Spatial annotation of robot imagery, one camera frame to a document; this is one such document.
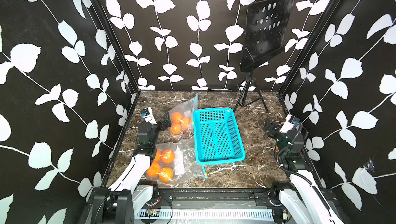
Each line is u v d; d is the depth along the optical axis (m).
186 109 0.99
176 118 0.95
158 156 0.83
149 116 0.70
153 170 0.78
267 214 0.70
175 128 0.89
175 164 0.84
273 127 0.70
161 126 0.73
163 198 0.73
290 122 0.66
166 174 0.76
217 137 0.95
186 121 0.93
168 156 0.81
